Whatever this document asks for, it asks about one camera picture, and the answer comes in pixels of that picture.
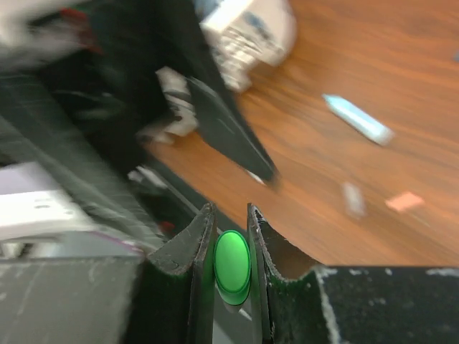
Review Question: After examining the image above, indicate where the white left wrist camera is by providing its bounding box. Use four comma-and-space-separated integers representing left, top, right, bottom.
193, 0, 297, 92

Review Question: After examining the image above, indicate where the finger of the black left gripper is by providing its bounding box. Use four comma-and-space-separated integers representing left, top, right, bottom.
187, 77, 277, 183

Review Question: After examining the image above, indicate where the light blue highlighter pen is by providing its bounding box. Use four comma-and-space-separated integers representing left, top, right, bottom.
322, 94, 394, 146

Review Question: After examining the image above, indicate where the clear pen cap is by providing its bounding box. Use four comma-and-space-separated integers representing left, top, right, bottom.
342, 182, 366, 218

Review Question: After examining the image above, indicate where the orange pen cap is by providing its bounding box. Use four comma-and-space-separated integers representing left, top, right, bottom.
385, 191, 424, 213

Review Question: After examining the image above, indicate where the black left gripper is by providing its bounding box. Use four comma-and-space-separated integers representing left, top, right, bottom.
39, 1, 230, 170

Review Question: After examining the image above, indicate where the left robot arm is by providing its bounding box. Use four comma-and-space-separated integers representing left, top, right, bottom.
1, 1, 276, 253

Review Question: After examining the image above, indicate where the green highlighter cap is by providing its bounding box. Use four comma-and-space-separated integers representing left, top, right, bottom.
214, 230, 251, 306

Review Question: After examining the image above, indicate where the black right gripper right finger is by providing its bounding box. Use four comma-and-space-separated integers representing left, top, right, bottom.
247, 204, 341, 343

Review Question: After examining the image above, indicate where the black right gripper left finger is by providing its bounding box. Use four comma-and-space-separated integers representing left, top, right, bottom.
122, 204, 217, 343

